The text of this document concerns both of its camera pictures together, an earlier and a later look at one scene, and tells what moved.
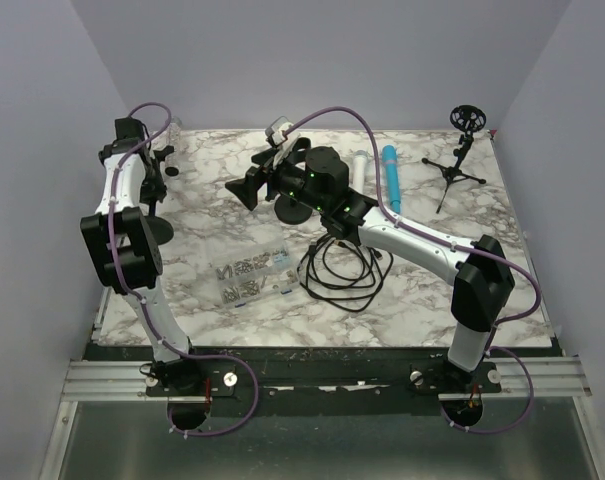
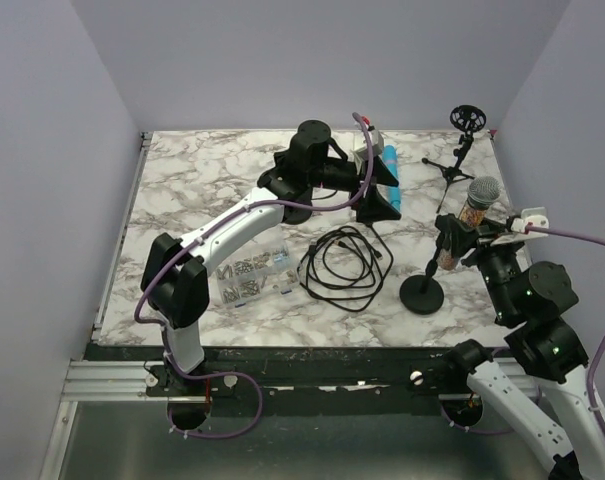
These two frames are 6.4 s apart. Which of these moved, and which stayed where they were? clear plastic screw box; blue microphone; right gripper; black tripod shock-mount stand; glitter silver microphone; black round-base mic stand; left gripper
Moved: right gripper; left gripper; glitter silver microphone
Stayed: clear plastic screw box; blue microphone; black round-base mic stand; black tripod shock-mount stand
